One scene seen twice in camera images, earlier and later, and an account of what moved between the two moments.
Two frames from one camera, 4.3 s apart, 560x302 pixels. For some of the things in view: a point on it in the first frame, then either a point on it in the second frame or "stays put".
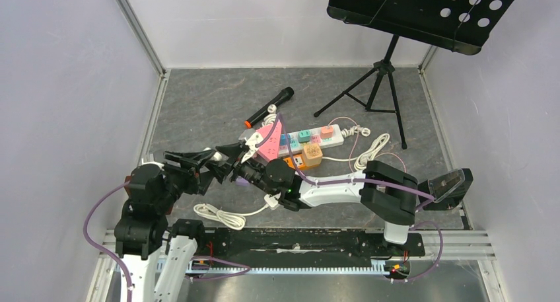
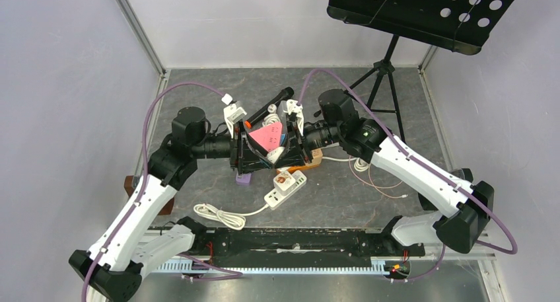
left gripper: x=198 y=181 -> x=249 y=160
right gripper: x=238 y=164 -> x=299 y=143
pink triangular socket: x=270 y=149 stays put
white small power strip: x=272 y=200 stays put
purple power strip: x=242 y=182 stays put
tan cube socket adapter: x=312 y=154 stays put
